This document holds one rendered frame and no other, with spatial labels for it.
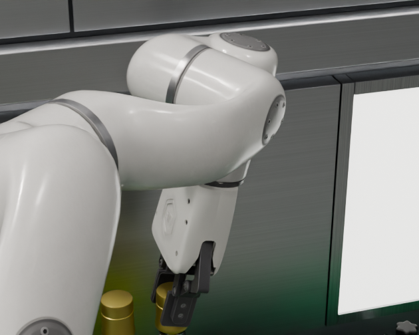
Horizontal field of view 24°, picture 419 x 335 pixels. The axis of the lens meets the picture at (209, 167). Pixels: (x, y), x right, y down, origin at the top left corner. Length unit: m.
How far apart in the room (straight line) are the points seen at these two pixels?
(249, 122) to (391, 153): 0.43
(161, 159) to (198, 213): 0.19
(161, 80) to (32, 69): 0.22
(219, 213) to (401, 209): 0.37
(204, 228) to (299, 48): 0.26
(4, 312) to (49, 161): 0.10
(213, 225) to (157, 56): 0.19
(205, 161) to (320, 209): 0.44
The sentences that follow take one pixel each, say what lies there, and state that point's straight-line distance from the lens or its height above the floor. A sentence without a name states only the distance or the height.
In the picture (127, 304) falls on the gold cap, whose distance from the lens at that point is 1.00.
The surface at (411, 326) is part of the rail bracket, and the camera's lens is 1.25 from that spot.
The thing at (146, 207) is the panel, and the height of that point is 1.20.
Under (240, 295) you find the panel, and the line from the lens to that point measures 1.21.
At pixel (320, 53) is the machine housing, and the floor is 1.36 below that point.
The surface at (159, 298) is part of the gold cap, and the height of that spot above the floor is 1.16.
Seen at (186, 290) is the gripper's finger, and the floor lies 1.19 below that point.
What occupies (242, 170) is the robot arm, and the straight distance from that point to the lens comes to 0.94.
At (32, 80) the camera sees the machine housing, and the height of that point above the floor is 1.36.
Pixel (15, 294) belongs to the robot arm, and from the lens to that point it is 0.57.
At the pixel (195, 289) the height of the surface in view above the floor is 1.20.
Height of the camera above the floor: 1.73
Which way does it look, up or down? 27 degrees down
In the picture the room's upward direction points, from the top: straight up
